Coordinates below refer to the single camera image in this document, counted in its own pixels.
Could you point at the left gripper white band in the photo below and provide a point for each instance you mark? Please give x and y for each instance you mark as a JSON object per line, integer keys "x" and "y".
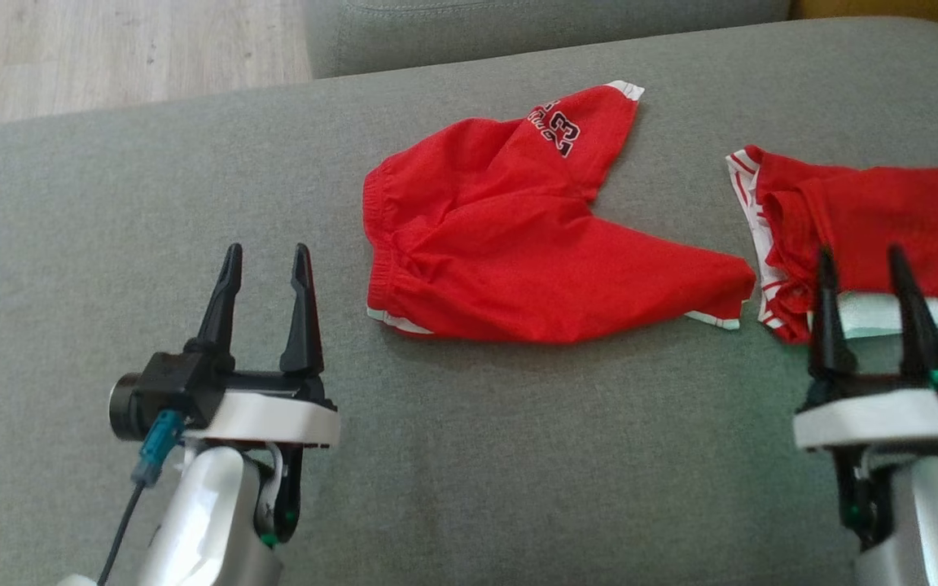
{"x": 273, "y": 419}

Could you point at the yellow sofa backrest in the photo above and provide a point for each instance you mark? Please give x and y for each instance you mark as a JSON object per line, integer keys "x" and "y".
{"x": 925, "y": 6}

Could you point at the grey fabric sofa ottoman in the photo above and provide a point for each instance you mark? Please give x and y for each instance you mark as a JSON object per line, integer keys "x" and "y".
{"x": 111, "y": 203}

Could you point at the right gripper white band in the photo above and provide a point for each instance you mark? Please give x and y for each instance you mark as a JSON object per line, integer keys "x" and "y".
{"x": 876, "y": 419}

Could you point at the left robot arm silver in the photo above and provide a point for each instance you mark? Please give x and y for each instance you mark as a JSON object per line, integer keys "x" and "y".
{"x": 208, "y": 513}

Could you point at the red shorts with white trim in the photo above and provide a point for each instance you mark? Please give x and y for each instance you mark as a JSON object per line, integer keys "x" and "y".
{"x": 518, "y": 244}

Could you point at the red and white jersey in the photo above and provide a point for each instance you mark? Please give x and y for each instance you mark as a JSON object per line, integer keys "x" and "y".
{"x": 884, "y": 203}

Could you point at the grey fabric sofa section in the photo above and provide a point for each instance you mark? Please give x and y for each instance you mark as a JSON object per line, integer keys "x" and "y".
{"x": 518, "y": 32}

